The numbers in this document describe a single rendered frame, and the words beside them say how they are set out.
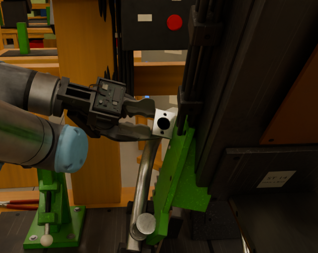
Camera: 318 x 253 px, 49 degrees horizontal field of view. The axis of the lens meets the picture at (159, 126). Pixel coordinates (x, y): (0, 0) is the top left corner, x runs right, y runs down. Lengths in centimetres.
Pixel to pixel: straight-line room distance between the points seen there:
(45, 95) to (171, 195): 28
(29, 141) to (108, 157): 54
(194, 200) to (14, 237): 51
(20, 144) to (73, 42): 48
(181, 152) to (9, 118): 28
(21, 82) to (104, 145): 41
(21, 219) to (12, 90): 48
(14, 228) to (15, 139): 57
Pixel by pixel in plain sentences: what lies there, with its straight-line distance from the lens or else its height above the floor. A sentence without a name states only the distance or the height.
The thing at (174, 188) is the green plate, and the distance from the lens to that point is 62.
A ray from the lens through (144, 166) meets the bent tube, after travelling 78.
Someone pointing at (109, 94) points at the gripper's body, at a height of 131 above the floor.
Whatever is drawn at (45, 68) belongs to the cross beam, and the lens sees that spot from 104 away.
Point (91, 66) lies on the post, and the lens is 92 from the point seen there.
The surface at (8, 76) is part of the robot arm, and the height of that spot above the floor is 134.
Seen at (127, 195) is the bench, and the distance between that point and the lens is 112.
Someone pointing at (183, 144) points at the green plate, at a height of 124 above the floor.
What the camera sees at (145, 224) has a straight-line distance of 66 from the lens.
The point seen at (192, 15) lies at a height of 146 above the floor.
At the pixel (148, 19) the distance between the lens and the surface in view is 80.
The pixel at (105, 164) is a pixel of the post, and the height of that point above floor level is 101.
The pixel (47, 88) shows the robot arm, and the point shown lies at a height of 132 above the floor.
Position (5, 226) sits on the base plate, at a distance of 104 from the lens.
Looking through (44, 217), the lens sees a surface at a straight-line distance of 87.
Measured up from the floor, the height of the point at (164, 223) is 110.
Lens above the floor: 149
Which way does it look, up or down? 22 degrees down
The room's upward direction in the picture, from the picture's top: straight up
